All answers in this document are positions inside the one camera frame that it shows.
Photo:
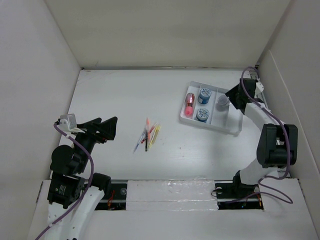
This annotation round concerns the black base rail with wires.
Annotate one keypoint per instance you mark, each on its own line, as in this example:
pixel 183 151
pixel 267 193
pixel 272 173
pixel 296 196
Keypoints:
pixel 116 199

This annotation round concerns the white compartment tray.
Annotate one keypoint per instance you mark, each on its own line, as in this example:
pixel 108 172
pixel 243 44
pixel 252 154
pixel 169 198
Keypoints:
pixel 228 121

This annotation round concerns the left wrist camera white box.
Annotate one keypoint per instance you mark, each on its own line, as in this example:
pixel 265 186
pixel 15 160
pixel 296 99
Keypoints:
pixel 67 122

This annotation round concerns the pink glue bottle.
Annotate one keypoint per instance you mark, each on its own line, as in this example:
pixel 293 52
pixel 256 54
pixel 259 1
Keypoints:
pixel 189 104

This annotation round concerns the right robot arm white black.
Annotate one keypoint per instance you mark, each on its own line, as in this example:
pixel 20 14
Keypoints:
pixel 247 179

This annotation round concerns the blue patterned tape roll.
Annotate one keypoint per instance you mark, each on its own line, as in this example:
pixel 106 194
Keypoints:
pixel 204 95
pixel 202 115

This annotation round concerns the blue clear pen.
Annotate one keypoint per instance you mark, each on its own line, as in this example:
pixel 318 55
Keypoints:
pixel 142 136

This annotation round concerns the white foam block front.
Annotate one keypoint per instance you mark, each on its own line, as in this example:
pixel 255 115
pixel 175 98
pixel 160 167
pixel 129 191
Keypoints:
pixel 171 195

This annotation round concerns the orange pen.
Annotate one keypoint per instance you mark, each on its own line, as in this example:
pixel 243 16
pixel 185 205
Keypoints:
pixel 148 126

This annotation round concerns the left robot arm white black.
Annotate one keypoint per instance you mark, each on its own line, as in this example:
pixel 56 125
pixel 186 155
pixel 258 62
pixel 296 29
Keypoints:
pixel 75 188

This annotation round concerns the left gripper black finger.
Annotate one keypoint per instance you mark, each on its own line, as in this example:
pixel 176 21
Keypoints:
pixel 90 123
pixel 107 129

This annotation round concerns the clear jar of beads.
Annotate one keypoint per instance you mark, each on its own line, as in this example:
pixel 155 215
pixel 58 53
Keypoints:
pixel 222 103

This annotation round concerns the yellow pen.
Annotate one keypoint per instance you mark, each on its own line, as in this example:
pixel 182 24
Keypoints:
pixel 151 133
pixel 155 135

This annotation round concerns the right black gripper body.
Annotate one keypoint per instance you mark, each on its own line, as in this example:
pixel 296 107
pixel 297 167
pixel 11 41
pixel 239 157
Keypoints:
pixel 234 94

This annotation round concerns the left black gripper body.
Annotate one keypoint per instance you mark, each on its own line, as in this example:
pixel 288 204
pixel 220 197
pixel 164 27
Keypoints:
pixel 88 139

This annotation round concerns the black pen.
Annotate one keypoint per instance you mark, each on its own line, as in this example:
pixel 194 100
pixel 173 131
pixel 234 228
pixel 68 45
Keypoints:
pixel 146 139

